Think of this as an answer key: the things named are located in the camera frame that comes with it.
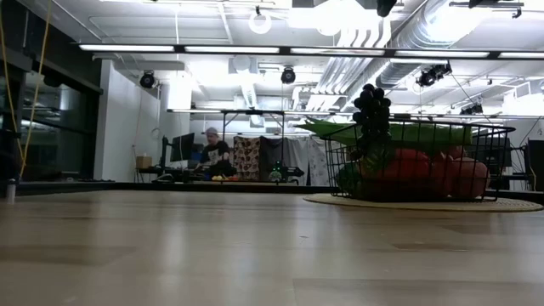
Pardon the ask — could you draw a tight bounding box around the black computer monitor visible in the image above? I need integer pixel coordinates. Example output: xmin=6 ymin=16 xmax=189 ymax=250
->
xmin=169 ymin=132 xmax=196 ymax=163
xmin=526 ymin=139 xmax=544 ymax=192

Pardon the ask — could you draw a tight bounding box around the yellow cable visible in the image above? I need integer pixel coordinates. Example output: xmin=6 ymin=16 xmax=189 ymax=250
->
xmin=0 ymin=0 xmax=53 ymax=179

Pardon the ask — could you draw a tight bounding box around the grey hanging cloth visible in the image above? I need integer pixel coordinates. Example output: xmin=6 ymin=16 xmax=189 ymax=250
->
xmin=258 ymin=135 xmax=294 ymax=175

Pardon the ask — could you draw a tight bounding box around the black tall workbench frame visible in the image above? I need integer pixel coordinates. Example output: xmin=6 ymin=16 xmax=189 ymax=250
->
xmin=167 ymin=108 xmax=354 ymax=179

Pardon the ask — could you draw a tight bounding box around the small grey post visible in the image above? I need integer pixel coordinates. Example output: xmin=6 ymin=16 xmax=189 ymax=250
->
xmin=4 ymin=178 xmax=17 ymax=205

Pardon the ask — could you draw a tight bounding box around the brown patterned hanging cloth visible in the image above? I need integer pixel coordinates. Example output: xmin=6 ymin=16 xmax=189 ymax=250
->
xmin=232 ymin=135 xmax=261 ymax=182

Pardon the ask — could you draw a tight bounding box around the white hanging cloth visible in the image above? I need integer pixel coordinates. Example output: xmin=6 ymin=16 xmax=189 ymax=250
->
xmin=292 ymin=138 xmax=331 ymax=186

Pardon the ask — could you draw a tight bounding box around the black bar with light strips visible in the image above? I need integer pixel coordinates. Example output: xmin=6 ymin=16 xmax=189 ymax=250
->
xmin=76 ymin=42 xmax=544 ymax=60

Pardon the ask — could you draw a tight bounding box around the black wire basket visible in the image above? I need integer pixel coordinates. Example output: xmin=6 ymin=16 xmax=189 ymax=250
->
xmin=320 ymin=121 xmax=517 ymax=203

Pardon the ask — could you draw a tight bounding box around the pink peach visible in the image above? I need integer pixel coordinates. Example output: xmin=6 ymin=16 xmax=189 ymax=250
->
xmin=450 ymin=157 xmax=490 ymax=200

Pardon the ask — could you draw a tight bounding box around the round woven straw mat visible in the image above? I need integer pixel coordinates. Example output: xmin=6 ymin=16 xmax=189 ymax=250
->
xmin=302 ymin=193 xmax=544 ymax=213

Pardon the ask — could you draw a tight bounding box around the dark green round fruit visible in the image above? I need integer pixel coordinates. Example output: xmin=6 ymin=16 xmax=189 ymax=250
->
xmin=337 ymin=163 xmax=362 ymax=196

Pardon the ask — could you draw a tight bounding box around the person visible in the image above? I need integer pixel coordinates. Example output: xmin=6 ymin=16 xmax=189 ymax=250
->
xmin=195 ymin=126 xmax=237 ymax=179

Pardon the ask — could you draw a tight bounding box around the pink dragon fruit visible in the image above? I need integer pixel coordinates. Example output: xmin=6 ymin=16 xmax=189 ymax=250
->
xmin=444 ymin=145 xmax=468 ymax=161

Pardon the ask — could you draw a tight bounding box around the black grapes bunch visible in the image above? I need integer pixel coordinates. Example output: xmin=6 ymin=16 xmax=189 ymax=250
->
xmin=353 ymin=83 xmax=392 ymax=144

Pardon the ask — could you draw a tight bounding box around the green corn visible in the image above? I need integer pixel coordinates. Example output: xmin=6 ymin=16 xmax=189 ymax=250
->
xmin=297 ymin=117 xmax=473 ymax=148

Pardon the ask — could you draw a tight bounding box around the white ceiling ring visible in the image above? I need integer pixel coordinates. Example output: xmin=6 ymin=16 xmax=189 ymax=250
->
xmin=248 ymin=10 xmax=273 ymax=35

